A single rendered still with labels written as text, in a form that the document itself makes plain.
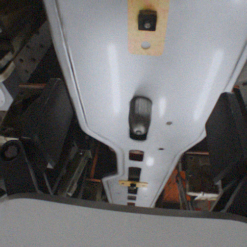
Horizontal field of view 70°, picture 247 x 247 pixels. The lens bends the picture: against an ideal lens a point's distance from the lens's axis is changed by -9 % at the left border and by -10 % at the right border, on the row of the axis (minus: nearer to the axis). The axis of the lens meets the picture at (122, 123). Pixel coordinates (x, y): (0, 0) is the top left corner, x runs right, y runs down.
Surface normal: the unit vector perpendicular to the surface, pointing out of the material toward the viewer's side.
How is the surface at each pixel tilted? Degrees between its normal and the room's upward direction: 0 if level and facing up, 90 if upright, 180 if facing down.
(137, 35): 0
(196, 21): 0
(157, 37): 0
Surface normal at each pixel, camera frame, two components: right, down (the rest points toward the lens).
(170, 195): -0.02, -0.58
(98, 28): -0.12, 0.80
